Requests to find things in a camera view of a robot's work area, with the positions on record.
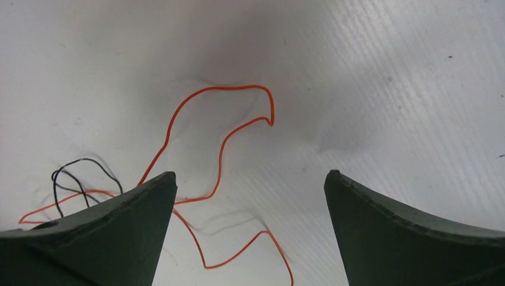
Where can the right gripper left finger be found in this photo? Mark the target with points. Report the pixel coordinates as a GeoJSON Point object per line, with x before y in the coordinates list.
{"type": "Point", "coordinates": [117, 242]}

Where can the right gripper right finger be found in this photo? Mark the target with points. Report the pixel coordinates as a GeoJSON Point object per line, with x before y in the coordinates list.
{"type": "Point", "coordinates": [385, 242]}

